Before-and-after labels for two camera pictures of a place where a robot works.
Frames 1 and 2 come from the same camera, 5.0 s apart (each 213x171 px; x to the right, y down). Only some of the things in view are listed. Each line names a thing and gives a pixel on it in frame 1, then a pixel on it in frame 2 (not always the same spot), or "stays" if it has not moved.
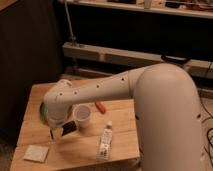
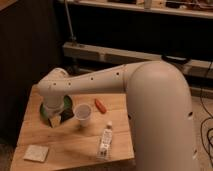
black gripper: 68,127 to 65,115
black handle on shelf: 172,59 stays
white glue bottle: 105,143 stays
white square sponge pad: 36,153 stays
